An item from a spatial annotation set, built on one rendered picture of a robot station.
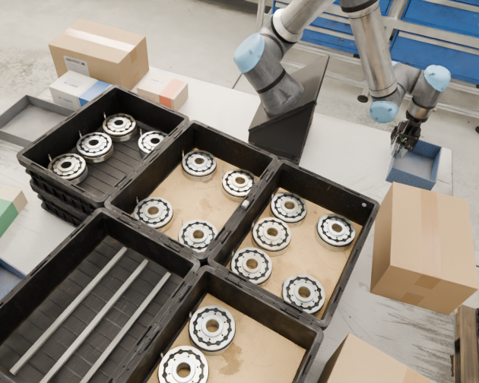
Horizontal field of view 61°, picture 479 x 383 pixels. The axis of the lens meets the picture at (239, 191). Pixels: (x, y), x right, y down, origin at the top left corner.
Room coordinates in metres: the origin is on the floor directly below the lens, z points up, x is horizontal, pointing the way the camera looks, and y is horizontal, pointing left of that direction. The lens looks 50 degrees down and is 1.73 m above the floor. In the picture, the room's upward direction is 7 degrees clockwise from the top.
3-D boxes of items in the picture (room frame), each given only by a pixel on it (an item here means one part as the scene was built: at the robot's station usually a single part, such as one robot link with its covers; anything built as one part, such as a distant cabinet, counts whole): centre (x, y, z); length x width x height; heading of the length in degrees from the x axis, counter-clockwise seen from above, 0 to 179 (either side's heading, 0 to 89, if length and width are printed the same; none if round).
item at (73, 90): (1.22, 0.63, 0.75); 0.20 x 0.12 x 0.09; 72
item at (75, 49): (1.43, 0.62, 0.78); 0.30 x 0.22 x 0.16; 77
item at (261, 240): (0.61, -0.10, 0.86); 0.10 x 0.10 x 0.01
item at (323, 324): (0.58, -0.16, 0.92); 0.40 x 0.30 x 0.02; 156
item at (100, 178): (0.83, 0.39, 0.87); 0.40 x 0.30 x 0.11; 156
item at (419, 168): (1.08, -0.61, 0.74); 0.20 x 0.15 x 0.07; 161
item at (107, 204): (0.71, 0.11, 0.92); 0.40 x 0.30 x 0.02; 156
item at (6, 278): (0.40, 0.57, 0.74); 0.20 x 0.15 x 0.07; 65
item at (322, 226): (0.65, -0.27, 0.86); 0.10 x 0.10 x 0.01
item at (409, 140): (1.08, -0.53, 0.89); 0.09 x 0.08 x 0.12; 161
